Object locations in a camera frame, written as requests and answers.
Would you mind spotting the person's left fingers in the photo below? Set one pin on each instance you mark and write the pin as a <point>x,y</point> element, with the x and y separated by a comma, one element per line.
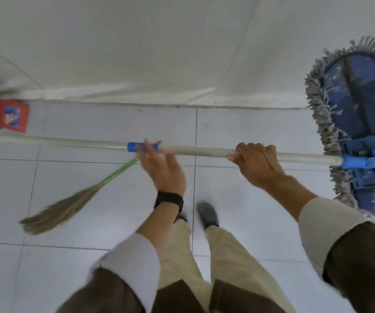
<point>151,153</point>

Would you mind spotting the person's left forearm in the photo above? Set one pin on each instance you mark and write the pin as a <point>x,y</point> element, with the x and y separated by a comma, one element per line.
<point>156,228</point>

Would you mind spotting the person's right thumb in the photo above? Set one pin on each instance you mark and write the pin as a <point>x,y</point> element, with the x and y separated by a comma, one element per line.
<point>235,158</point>

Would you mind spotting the person's left shoe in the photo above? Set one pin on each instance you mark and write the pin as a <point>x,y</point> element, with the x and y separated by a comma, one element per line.
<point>181,218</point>

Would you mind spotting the black wristwatch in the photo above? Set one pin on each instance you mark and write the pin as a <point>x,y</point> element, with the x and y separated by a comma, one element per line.
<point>169,197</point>

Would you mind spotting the blue dust mop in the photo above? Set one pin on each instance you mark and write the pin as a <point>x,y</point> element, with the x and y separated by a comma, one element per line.
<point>207,150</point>

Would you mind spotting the person's right shoe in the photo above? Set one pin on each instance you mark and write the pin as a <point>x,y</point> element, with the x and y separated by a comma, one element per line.
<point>208,215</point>

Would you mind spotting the person's left hand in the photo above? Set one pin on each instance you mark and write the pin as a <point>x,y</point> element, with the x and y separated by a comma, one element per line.
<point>164,172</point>

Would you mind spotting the person's right forearm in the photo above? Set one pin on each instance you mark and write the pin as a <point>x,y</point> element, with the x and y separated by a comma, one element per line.
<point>291,196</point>

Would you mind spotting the person's shoe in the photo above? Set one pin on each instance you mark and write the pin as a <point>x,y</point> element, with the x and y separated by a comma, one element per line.
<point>181,218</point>
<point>208,215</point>

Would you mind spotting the person's right hand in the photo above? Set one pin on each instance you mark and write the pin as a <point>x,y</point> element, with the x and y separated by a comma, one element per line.
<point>259,166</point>

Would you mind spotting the red dustpan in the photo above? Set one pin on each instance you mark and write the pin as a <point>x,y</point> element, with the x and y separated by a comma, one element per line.
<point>11,115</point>

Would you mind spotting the brown jacket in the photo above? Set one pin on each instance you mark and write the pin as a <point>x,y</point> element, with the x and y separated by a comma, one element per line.
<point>181,299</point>

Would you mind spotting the beige trousers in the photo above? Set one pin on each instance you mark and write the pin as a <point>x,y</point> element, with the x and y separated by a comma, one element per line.
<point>229,257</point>

